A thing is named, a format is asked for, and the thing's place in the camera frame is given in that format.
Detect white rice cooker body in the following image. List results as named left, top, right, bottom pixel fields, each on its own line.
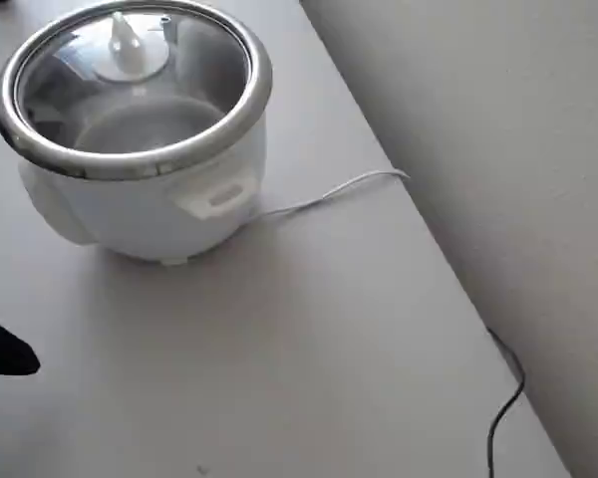
left=17, top=94, right=274, bottom=265

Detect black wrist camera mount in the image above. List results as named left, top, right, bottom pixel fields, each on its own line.
left=0, top=296, right=42, bottom=377

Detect black cable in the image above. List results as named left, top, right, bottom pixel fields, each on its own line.
left=484, top=326, right=527, bottom=478

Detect glass lid with white knob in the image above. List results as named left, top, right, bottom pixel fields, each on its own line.
left=13, top=0, right=251, bottom=153

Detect white power cord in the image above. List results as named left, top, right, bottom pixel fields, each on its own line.
left=248, top=168, right=411, bottom=223

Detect steel inner cooking pot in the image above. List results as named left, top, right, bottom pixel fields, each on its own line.
left=0, top=0, right=275, bottom=181

